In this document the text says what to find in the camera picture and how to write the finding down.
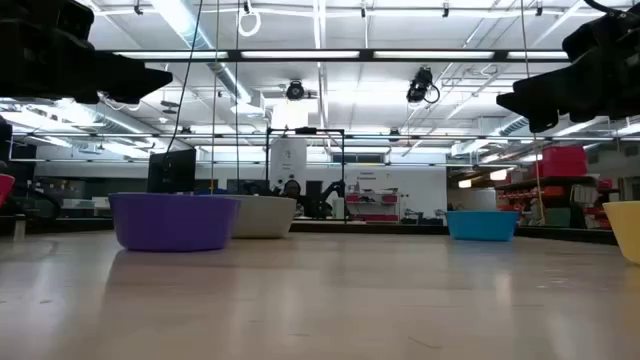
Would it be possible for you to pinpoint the person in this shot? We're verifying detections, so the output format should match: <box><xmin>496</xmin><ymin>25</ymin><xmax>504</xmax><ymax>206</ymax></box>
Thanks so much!
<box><xmin>278</xmin><ymin>179</ymin><xmax>306</xmax><ymax>217</ymax></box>

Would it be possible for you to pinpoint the black metal frame stand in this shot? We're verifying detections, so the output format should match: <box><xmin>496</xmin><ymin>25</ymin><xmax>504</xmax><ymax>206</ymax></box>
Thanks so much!
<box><xmin>265</xmin><ymin>126</ymin><xmax>348</xmax><ymax>222</ymax></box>

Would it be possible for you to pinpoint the white plastic bowl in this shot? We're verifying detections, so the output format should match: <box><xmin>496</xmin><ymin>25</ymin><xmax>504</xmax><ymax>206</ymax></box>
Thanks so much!
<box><xmin>219</xmin><ymin>194</ymin><xmax>298</xmax><ymax>240</ymax></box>

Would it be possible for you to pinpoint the thin hanging cord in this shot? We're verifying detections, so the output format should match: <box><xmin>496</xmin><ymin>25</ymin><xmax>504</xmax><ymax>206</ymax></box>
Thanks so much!
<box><xmin>234</xmin><ymin>0</ymin><xmax>242</xmax><ymax>195</ymax></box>
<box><xmin>210</xmin><ymin>0</ymin><xmax>221</xmax><ymax>195</ymax></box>
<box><xmin>519</xmin><ymin>0</ymin><xmax>546</xmax><ymax>225</ymax></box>

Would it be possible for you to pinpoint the black overhead camera with cable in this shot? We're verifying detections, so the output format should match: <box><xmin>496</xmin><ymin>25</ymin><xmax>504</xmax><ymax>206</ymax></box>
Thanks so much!
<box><xmin>405</xmin><ymin>66</ymin><xmax>442</xmax><ymax>106</ymax></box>

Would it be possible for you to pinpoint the round black overhead camera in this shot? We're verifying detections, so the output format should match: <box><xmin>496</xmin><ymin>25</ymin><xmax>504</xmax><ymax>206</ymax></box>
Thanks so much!
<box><xmin>285</xmin><ymin>79</ymin><xmax>307</xmax><ymax>102</ymax></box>

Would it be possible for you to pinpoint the yellow plastic bowl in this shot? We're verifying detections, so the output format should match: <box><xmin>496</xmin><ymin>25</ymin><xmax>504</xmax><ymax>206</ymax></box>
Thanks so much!
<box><xmin>601</xmin><ymin>200</ymin><xmax>640</xmax><ymax>266</ymax></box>

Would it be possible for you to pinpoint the black computer monitor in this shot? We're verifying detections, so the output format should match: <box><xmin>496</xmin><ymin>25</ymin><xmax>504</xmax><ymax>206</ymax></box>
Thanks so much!
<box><xmin>146</xmin><ymin>147</ymin><xmax>198</xmax><ymax>195</ymax></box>

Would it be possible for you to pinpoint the white pillar with sign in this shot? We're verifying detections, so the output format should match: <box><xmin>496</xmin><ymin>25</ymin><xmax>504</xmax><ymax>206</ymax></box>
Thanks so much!
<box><xmin>269</xmin><ymin>136</ymin><xmax>308</xmax><ymax>190</ymax></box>

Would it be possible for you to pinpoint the black overhead light bar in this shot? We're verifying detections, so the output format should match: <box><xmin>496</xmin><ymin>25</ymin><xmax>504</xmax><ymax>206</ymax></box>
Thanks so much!
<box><xmin>94</xmin><ymin>48</ymin><xmax>572</xmax><ymax>64</ymax></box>

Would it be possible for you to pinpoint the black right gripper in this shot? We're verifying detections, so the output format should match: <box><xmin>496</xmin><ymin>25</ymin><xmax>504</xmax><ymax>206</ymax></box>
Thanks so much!
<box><xmin>495</xmin><ymin>0</ymin><xmax>640</xmax><ymax>134</ymax></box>

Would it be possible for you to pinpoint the white looped cable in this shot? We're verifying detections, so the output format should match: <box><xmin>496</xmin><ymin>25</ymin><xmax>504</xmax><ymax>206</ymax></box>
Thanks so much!
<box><xmin>237</xmin><ymin>8</ymin><xmax>263</xmax><ymax>39</ymax></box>

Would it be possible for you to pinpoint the purple plastic bowl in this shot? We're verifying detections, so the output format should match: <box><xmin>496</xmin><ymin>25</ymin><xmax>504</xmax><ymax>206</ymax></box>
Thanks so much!
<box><xmin>108</xmin><ymin>192</ymin><xmax>242</xmax><ymax>252</ymax></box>

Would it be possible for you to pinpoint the blue plastic bowl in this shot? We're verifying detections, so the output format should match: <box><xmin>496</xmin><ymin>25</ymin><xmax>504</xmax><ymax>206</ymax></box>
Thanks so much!
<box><xmin>444</xmin><ymin>209</ymin><xmax>520</xmax><ymax>243</ymax></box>

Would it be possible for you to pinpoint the storage shelf with red bins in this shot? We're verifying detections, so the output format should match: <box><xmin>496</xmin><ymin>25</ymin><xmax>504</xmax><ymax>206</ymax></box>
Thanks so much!
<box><xmin>493</xmin><ymin>174</ymin><xmax>622</xmax><ymax>230</ymax></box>

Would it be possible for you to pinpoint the black table edge rail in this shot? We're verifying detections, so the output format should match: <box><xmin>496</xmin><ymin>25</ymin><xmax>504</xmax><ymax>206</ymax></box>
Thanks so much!
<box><xmin>0</xmin><ymin>214</ymin><xmax>619</xmax><ymax>246</ymax></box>

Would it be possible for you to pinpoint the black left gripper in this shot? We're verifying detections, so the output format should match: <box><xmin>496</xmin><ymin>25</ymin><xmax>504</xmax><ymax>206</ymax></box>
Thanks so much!
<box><xmin>0</xmin><ymin>0</ymin><xmax>174</xmax><ymax>106</ymax></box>

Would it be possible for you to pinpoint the red plastic bowl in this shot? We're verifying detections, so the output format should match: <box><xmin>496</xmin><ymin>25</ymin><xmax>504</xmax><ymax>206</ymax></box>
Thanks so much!
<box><xmin>0</xmin><ymin>173</ymin><xmax>17</xmax><ymax>209</ymax></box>

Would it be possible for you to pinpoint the red storage bin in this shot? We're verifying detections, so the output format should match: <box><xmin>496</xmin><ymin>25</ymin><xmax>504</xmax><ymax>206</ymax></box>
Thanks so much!
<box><xmin>540</xmin><ymin>145</ymin><xmax>589</xmax><ymax>178</ymax></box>

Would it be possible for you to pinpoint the small rack with red bins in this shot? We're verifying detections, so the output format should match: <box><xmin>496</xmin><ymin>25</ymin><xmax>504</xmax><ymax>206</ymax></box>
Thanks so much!
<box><xmin>343</xmin><ymin>191</ymin><xmax>402</xmax><ymax>223</ymax></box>

